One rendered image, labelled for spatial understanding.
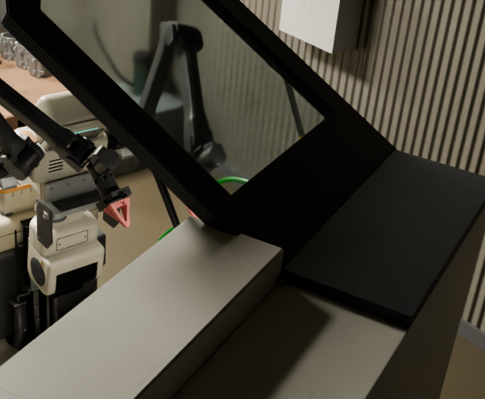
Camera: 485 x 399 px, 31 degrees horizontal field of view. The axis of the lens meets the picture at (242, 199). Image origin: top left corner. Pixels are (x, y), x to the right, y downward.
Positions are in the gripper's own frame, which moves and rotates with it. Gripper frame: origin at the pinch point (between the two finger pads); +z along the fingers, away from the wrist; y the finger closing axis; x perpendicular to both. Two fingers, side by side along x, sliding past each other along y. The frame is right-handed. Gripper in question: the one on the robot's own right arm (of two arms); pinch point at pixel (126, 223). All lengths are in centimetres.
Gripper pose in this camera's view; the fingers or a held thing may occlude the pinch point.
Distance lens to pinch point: 242.6
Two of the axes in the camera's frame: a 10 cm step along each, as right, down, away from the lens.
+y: 5.6, -3.4, -7.5
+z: 4.6, 8.9, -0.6
